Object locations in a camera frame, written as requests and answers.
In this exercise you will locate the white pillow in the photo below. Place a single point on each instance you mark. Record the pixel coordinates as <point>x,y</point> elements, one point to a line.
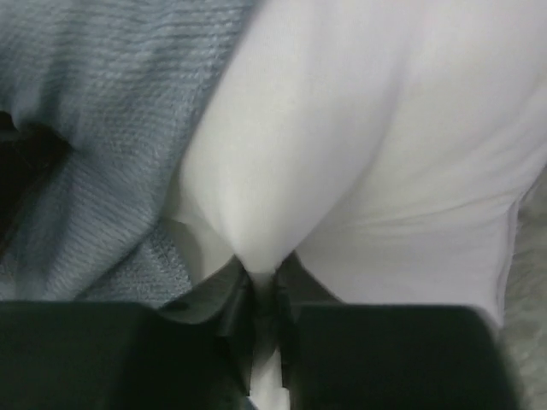
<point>388,145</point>

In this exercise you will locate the striped blue beige pillowcase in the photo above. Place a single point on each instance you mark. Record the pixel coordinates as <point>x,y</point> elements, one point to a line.
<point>125,84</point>

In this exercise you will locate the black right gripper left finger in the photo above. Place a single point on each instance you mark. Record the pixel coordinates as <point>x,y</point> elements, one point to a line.
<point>195,352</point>

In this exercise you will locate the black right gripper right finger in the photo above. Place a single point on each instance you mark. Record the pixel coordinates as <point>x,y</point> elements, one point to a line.
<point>341,356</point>

